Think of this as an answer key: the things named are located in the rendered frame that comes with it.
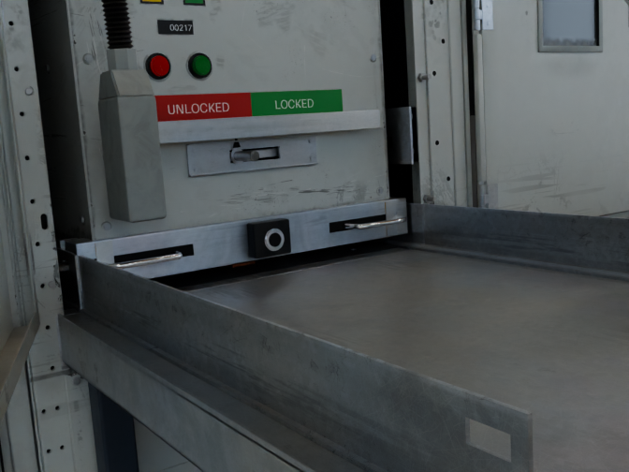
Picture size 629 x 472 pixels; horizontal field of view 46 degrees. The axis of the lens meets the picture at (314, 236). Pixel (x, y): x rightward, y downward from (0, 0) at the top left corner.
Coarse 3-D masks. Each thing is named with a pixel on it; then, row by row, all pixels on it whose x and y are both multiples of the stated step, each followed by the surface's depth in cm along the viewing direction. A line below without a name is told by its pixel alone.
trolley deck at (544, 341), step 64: (384, 256) 115; (448, 256) 111; (64, 320) 87; (320, 320) 79; (384, 320) 78; (448, 320) 76; (512, 320) 74; (576, 320) 73; (128, 384) 70; (192, 384) 62; (512, 384) 57; (576, 384) 56; (192, 448) 59; (256, 448) 50; (320, 448) 48; (576, 448) 46
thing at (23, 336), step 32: (0, 0) 83; (0, 32) 81; (0, 160) 85; (0, 256) 83; (32, 256) 87; (0, 288) 80; (32, 288) 85; (0, 320) 78; (32, 320) 82; (0, 352) 76; (0, 384) 66; (0, 416) 57
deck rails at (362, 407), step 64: (512, 256) 106; (576, 256) 97; (128, 320) 78; (192, 320) 64; (256, 320) 54; (256, 384) 56; (320, 384) 48; (384, 384) 42; (448, 384) 38; (384, 448) 43; (448, 448) 39; (512, 448) 35
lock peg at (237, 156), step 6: (234, 144) 105; (234, 150) 105; (240, 150) 105; (234, 156) 104; (240, 156) 103; (246, 156) 102; (252, 156) 101; (258, 156) 101; (234, 162) 105; (240, 162) 105
